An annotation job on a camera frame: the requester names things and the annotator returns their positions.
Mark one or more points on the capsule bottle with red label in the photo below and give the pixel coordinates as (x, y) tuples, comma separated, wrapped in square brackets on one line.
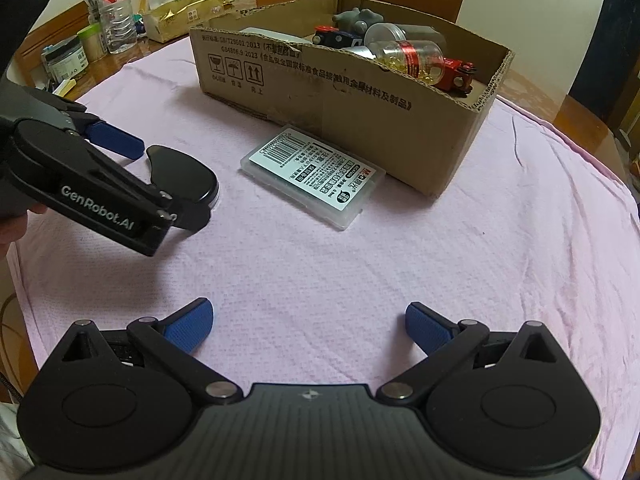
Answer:
[(407, 60)]

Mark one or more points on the clear jar with black lid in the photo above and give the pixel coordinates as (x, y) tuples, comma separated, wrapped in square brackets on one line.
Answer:
[(65, 60)]

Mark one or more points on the clear plastic water bottle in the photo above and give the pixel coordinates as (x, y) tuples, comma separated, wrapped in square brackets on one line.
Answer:
[(116, 10)]

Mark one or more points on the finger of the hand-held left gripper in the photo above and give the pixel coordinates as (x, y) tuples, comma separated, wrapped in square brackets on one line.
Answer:
[(186, 216), (116, 141)]

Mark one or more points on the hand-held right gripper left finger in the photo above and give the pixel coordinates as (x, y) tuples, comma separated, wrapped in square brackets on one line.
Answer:
[(192, 327)]

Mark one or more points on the grey toy figure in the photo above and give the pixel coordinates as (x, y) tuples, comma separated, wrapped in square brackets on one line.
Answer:
[(357, 19)]

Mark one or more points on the transparent plastic cup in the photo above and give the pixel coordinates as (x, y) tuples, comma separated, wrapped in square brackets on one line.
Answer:
[(400, 34)]

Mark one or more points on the gold tissue pack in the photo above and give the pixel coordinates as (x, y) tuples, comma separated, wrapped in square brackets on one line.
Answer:
[(182, 15)]

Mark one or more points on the pink cloth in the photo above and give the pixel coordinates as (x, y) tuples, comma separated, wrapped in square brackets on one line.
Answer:
[(300, 285)]

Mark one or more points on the red toy train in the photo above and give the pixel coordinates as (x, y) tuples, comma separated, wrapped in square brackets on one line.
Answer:
[(452, 75)]

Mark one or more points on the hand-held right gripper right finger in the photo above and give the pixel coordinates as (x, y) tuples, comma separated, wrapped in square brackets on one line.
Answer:
[(425, 327)]

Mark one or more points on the black glossy oval object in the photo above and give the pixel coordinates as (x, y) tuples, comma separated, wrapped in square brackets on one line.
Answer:
[(182, 172)]

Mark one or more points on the cardboard box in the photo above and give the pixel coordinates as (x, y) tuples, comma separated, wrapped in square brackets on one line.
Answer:
[(350, 110)]

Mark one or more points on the green-lidded container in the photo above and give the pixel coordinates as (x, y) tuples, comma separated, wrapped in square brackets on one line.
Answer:
[(92, 40)]

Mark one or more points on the person's left hand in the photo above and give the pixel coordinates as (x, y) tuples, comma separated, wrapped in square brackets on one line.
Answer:
[(15, 232)]

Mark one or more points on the dark blue patterned toy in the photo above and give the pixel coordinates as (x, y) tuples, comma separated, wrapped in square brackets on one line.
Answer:
[(337, 36)]

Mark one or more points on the clear labelled plastic case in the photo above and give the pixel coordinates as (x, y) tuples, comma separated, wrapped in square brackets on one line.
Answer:
[(312, 175)]

